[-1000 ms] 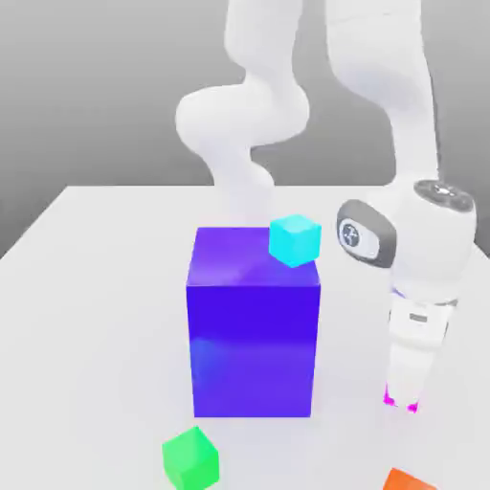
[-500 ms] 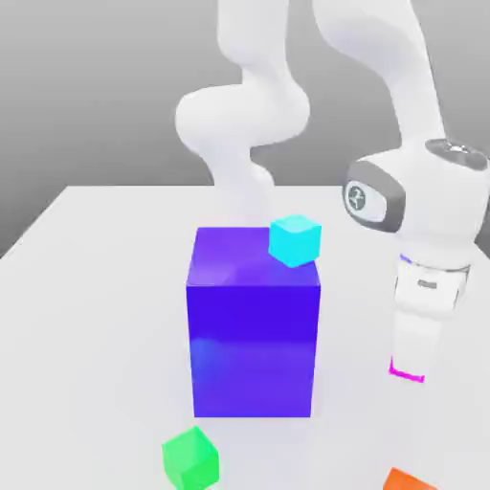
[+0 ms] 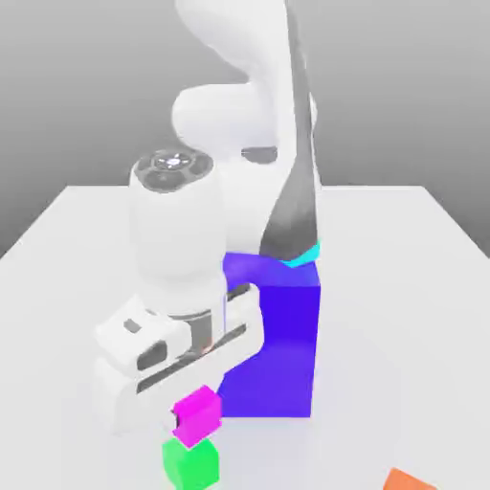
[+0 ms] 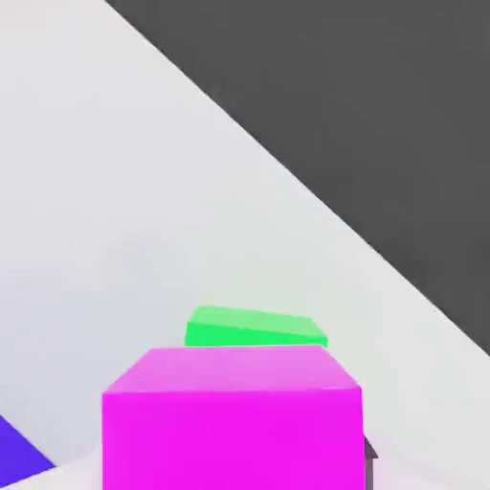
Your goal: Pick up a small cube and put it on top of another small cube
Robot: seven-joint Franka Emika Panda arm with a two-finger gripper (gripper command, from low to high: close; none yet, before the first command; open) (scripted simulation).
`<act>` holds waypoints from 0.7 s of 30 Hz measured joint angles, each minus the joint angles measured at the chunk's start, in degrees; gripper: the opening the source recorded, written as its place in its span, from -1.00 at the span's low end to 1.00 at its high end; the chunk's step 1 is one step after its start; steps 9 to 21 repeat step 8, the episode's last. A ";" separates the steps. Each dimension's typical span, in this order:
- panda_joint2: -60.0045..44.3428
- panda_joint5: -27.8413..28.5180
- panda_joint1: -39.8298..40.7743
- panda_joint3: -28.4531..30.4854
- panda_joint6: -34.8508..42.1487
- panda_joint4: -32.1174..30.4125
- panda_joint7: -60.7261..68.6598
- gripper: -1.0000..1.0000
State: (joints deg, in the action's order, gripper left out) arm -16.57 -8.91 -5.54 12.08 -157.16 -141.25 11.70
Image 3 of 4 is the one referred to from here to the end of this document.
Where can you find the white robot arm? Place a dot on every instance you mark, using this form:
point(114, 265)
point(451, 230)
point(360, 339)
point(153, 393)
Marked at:
point(180, 237)

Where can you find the large blue box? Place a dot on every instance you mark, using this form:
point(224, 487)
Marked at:
point(287, 344)

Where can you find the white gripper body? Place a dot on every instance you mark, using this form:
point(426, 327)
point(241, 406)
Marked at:
point(199, 363)

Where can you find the small magenta cube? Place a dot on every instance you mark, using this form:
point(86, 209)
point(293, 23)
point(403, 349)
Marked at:
point(199, 415)

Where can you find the small cyan cube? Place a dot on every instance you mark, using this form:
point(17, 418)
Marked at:
point(306, 257)

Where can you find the small green cube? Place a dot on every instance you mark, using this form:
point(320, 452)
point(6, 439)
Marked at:
point(191, 465)

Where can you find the large orange box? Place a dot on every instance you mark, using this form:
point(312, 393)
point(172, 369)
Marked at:
point(405, 481)

